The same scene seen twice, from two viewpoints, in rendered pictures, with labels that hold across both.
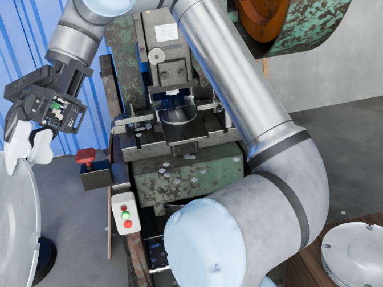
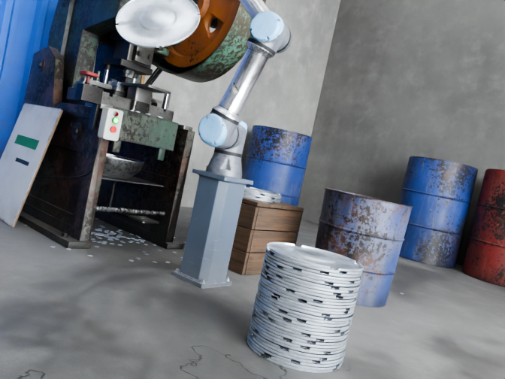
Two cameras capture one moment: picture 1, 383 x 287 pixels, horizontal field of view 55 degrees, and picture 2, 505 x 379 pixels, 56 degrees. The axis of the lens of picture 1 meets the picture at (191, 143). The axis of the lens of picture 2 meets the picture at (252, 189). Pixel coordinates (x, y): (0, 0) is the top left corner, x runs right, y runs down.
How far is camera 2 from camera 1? 1.75 m
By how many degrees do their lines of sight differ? 47
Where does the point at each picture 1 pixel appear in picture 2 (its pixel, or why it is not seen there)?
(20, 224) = (180, 13)
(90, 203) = not seen: outside the picture
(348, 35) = not seen: hidden behind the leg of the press
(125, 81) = (80, 65)
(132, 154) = (104, 98)
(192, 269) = (267, 24)
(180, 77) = (147, 60)
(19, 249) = (182, 19)
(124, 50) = (89, 41)
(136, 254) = (97, 172)
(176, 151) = (137, 106)
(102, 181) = (95, 97)
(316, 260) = not seen: hidden behind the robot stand
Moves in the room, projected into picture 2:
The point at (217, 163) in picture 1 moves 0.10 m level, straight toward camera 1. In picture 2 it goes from (163, 122) to (172, 123)
